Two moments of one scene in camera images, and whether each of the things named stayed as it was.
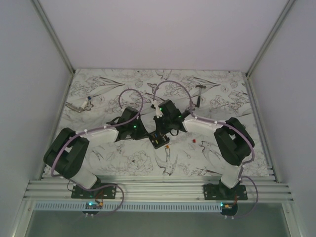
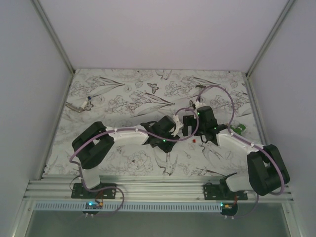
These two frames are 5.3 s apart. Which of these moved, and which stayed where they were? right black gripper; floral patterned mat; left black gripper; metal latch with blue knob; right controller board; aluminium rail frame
Moved: left black gripper; right black gripper
Stayed: metal latch with blue knob; right controller board; aluminium rail frame; floral patterned mat
